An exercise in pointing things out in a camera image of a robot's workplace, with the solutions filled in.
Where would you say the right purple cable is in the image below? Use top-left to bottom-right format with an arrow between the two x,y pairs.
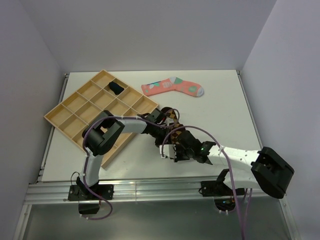
161,125 -> 253,240

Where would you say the navy ankle sock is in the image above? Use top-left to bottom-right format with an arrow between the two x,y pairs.
108,81 -> 125,96

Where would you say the purple cable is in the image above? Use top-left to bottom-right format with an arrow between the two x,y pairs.
82,108 -> 181,221
161,125 -> 253,240

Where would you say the brown orange argyle sock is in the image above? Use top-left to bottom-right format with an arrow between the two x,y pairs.
161,106 -> 186,145

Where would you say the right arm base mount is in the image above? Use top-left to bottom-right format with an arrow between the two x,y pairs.
198,169 -> 236,213

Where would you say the aluminium frame rail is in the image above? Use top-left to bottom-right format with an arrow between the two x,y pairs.
23,174 -> 287,205

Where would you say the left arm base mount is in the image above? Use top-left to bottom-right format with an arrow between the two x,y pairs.
67,171 -> 114,221

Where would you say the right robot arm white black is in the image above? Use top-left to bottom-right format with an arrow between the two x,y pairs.
177,130 -> 295,199

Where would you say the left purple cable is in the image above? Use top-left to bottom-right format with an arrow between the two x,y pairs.
82,108 -> 181,221

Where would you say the pink patterned sock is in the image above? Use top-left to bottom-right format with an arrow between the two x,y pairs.
141,77 -> 205,98

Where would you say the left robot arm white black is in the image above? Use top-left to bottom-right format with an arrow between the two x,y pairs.
76,107 -> 172,200

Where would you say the wooden compartment tray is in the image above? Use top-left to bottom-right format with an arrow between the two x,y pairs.
43,69 -> 160,171

